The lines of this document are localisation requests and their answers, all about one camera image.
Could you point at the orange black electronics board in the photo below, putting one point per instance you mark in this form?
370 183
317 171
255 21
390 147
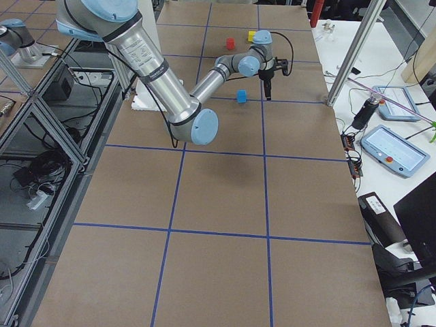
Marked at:
348 142

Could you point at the red foam block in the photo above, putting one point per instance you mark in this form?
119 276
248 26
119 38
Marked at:
230 43

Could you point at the blue foam block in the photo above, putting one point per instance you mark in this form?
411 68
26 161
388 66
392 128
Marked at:
241 96

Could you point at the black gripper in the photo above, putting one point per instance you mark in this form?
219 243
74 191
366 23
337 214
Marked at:
266 75

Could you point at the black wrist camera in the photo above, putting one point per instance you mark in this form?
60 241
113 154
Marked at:
282 65

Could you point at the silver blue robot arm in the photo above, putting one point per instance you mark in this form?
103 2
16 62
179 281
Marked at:
18 43
119 23

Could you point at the black cylinder device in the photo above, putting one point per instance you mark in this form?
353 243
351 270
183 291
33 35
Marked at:
366 112

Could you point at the black box with label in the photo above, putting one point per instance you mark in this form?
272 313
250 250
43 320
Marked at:
383 225

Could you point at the aluminium frame post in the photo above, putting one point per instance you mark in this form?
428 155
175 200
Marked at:
373 11

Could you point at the black power adapter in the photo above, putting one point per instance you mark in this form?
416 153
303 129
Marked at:
24 176

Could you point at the black monitor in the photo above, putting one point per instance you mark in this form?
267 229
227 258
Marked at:
416 214

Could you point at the white pedestal base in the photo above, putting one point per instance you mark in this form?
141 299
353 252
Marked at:
143 100

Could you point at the near teach pendant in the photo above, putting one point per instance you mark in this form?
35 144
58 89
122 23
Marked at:
393 151

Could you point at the dark red cylinder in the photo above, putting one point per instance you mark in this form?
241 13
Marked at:
315 15

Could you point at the white power strip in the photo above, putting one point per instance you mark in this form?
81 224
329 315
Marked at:
39 198

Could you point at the yellow foam block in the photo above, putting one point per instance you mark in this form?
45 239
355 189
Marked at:
250 36

